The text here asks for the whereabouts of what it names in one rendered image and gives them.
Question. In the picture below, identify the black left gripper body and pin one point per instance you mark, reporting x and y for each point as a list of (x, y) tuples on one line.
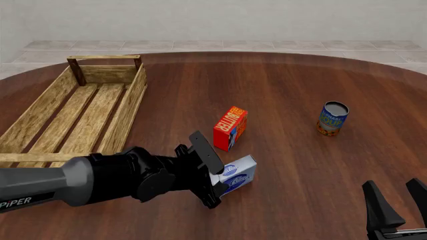
[(200, 185)]

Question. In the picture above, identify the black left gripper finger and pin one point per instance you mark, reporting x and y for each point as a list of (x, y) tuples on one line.
[(221, 189)]

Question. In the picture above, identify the white and blue cream cheese box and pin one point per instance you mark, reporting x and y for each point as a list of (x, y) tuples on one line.
[(241, 172)]

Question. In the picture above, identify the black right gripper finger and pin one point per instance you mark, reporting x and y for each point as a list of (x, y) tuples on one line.
[(421, 200), (380, 210)]

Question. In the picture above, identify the red butter box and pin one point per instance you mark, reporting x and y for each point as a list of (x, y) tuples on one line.
[(227, 130)]

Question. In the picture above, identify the grey and black left robot arm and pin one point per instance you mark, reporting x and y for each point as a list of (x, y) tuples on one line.
[(76, 180)]

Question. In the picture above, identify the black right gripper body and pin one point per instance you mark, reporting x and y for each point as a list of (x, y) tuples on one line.
[(400, 235)]

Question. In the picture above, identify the blue soup can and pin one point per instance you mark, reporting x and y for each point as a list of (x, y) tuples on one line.
[(332, 121)]

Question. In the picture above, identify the wooden slat tray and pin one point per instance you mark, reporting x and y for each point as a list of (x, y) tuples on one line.
[(83, 110)]

